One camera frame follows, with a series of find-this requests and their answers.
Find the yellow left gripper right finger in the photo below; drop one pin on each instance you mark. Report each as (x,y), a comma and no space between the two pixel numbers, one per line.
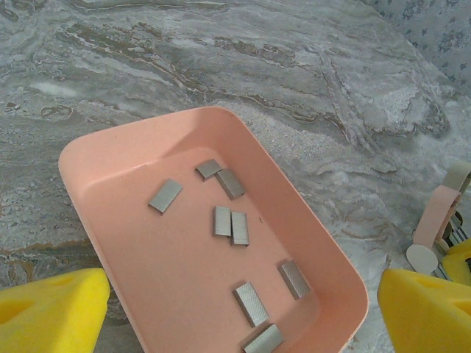
(427,316)

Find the silver staple strip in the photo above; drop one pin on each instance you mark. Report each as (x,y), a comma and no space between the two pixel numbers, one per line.
(165,195)
(252,304)
(240,228)
(294,279)
(263,340)
(208,168)
(231,184)
(222,220)

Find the pink white clip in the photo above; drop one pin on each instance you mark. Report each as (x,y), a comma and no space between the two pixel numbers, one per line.
(436,217)

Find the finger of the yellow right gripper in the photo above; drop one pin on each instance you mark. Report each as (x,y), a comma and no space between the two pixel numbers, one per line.
(460,261)

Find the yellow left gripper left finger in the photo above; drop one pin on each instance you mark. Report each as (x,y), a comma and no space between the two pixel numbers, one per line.
(48,316)

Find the pink plastic tray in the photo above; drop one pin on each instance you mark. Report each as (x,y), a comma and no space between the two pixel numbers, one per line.
(147,154)

